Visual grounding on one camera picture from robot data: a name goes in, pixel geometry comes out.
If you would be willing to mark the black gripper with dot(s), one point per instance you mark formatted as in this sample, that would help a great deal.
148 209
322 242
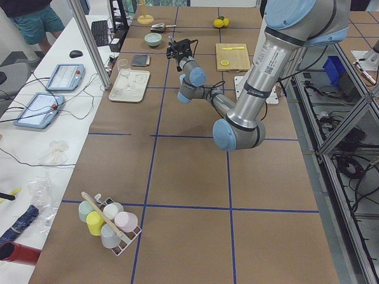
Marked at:
178 53

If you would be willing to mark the steel muddler black tip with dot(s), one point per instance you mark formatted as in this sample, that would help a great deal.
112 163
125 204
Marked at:
173 52

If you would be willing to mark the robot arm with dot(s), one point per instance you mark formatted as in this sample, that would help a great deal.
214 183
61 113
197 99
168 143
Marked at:
288 26

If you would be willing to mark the light blue paper cup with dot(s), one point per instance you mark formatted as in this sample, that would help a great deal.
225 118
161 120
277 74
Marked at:
181 78

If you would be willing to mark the white plastic cup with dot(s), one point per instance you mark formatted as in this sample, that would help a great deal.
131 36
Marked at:
112 209

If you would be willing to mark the pink plastic cup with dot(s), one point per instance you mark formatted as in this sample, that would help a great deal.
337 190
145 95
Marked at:
126 221

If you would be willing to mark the green plastic cup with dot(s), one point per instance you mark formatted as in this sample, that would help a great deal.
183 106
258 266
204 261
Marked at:
84 209

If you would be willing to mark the yellow plastic cup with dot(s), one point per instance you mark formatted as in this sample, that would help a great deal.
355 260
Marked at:
94 223

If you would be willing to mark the grey plastic cup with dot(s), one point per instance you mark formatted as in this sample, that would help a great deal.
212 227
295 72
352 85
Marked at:
109 238

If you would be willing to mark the green bowl of ice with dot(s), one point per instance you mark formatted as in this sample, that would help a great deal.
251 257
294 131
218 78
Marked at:
153 39

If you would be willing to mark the steel ice scoop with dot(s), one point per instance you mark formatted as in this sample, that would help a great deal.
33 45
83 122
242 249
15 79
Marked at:
160 27

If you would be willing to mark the grey folded cloth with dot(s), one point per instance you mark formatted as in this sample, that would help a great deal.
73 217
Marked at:
141 60

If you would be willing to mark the yellow plastic knife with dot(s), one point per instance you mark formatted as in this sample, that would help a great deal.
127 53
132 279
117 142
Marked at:
233 48

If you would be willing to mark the yellow stand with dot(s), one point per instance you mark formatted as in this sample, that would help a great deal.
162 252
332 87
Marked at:
144 19

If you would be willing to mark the whole lemons pile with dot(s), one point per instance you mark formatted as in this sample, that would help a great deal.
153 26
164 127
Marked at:
221 22

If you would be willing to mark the clear glass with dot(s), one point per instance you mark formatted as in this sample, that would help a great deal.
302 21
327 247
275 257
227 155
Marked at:
124 68

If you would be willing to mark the bamboo cutting board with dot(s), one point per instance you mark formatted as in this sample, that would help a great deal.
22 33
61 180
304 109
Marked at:
238 59

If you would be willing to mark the white bear tray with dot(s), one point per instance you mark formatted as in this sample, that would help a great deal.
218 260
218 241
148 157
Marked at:
132 89

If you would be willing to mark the black keyboard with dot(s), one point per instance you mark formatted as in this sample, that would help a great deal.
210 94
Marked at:
100 32

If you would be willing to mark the black computer mouse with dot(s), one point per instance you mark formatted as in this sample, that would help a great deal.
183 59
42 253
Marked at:
75 53

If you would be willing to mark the teach pendant tablet far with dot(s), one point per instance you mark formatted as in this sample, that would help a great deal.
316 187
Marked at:
65 77

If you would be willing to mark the teach pendant tablet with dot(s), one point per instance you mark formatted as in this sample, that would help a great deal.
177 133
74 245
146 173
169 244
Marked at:
65 77
40 111

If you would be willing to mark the person in teal shorts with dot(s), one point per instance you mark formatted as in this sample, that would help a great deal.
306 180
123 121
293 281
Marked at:
34 19

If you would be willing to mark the teach pendant tablet near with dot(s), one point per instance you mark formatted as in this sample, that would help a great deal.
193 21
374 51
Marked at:
40 111

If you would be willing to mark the blue storage bin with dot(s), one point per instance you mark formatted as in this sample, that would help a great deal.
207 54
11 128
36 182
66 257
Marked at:
334 69

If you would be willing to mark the white cloth bag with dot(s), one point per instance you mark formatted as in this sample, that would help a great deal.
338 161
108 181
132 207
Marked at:
56 154

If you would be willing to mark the clear plastic bag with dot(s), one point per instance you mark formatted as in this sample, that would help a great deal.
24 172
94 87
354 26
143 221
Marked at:
46 198

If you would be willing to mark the red cylinder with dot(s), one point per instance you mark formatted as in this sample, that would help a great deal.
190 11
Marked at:
19 253

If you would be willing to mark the aluminium frame post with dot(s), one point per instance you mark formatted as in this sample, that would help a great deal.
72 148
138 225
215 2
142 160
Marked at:
89 41

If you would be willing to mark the wooden rack handle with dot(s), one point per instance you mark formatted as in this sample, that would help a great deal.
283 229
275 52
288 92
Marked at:
87 197

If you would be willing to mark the white wire cup rack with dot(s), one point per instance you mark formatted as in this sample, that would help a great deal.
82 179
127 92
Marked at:
127 238

